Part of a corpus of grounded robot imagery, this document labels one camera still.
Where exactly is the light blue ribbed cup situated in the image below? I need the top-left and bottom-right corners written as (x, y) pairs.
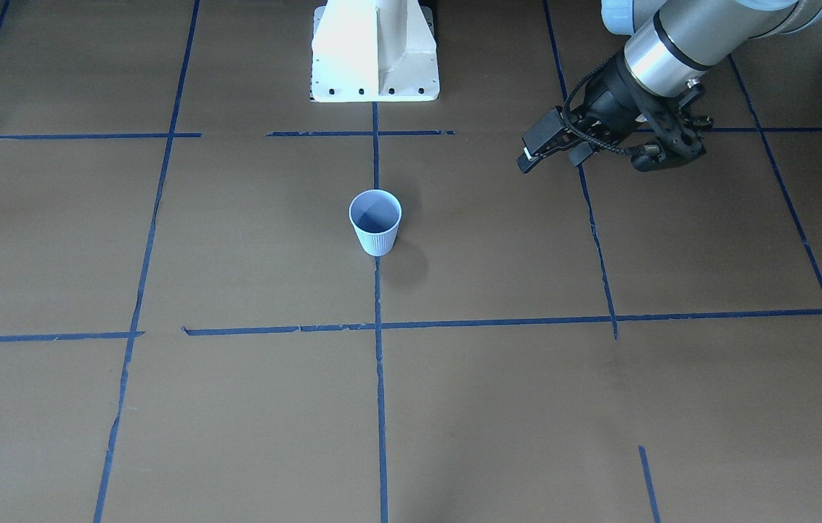
top-left (348, 189), bottom-right (402, 257)

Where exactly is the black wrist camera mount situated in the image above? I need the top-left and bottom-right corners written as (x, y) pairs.
top-left (631, 83), bottom-right (714, 172)

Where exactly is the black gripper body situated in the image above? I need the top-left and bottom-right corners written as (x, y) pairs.
top-left (571, 55), bottom-right (640, 142)

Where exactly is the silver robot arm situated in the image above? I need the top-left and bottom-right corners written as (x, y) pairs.
top-left (517, 1), bottom-right (822, 174)

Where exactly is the white pedestal column base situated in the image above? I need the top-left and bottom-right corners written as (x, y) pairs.
top-left (309, 1), bottom-right (441, 103)

